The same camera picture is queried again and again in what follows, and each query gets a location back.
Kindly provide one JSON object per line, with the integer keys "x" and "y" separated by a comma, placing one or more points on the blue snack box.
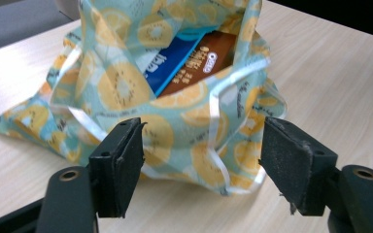
{"x": 171, "y": 64}

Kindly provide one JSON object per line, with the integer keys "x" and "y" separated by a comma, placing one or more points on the orange-slice print fabric bag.
{"x": 175, "y": 136}

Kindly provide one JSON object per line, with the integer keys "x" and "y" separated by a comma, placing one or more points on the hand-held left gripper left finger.
{"x": 118, "y": 168}

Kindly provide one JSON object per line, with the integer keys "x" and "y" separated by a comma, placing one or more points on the brown snack box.
{"x": 204, "y": 61}

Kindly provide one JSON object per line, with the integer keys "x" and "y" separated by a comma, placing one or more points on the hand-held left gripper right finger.
{"x": 291, "y": 168}

